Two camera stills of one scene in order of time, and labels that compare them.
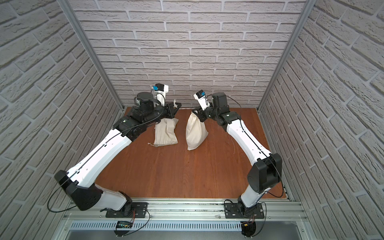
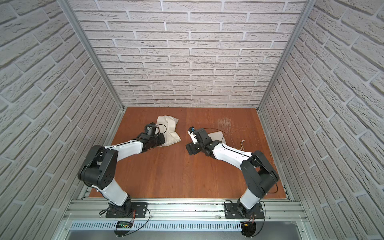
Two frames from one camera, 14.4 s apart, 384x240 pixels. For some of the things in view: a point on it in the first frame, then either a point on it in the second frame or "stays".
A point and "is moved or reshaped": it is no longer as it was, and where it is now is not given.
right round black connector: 248,228 stays
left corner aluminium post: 92,51 stays
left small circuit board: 124,224 stays
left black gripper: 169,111 to 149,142
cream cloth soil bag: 165,133 stays
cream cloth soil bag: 196,132 is moved or reshaped
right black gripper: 195,111 to 188,149
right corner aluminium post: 309,7 stays
